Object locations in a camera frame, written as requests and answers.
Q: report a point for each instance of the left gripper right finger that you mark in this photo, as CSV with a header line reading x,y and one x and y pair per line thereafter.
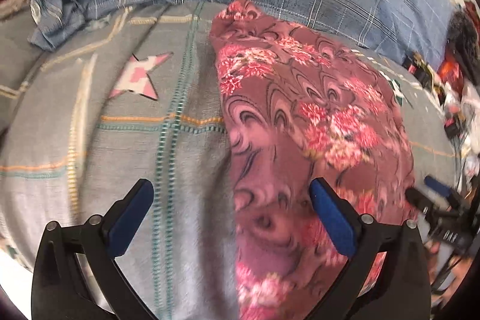
x,y
385,276

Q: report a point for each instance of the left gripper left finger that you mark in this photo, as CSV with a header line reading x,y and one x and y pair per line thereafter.
x,y
59,288

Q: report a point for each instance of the pink floral cloth garment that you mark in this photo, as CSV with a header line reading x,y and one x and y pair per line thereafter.
x,y
298,105

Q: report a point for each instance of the clutter pile beside bed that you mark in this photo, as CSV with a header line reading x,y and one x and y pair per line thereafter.
x,y
460,62

